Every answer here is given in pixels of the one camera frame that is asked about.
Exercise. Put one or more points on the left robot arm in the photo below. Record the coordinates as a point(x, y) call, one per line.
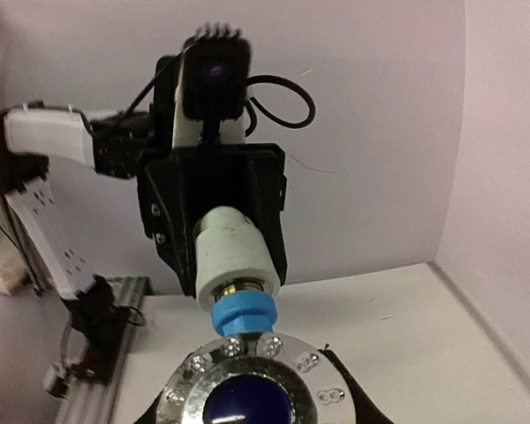
point(63, 171)

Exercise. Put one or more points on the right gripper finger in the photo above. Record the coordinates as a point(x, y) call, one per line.
point(366, 411)

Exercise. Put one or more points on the white plastic pipe fitting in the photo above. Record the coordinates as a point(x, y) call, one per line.
point(230, 248)

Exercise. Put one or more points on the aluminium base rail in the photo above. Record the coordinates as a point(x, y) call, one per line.
point(101, 353)

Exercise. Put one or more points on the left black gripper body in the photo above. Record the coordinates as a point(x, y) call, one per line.
point(177, 188)

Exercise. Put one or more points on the blue water faucet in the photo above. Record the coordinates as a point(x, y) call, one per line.
point(252, 374)

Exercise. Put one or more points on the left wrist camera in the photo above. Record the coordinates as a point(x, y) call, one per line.
point(211, 92)

